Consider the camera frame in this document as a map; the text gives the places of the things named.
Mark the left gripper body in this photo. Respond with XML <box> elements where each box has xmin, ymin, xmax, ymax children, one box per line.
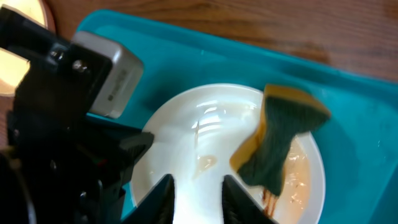
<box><xmin>1</xmin><ymin>7</ymin><xmax>153</xmax><ymax>223</ymax></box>

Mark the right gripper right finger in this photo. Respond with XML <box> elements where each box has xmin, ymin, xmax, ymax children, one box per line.
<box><xmin>221</xmin><ymin>175</ymin><xmax>277</xmax><ymax>224</ymax></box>

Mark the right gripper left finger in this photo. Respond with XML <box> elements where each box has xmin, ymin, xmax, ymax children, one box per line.
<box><xmin>121</xmin><ymin>174</ymin><xmax>175</xmax><ymax>224</ymax></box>

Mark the white plate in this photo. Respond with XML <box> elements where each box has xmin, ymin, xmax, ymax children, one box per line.
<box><xmin>131</xmin><ymin>84</ymin><xmax>326</xmax><ymax>223</ymax></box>

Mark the green yellow sponge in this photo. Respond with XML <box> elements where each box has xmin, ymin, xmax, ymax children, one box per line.
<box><xmin>229</xmin><ymin>84</ymin><xmax>331</xmax><ymax>197</ymax></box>

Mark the teal plastic tray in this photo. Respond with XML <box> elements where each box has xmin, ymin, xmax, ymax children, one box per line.
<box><xmin>78</xmin><ymin>10</ymin><xmax>397</xmax><ymax>223</ymax></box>

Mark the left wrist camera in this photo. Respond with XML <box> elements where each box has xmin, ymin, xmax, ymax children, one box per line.
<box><xmin>72</xmin><ymin>31</ymin><xmax>144</xmax><ymax>119</ymax></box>

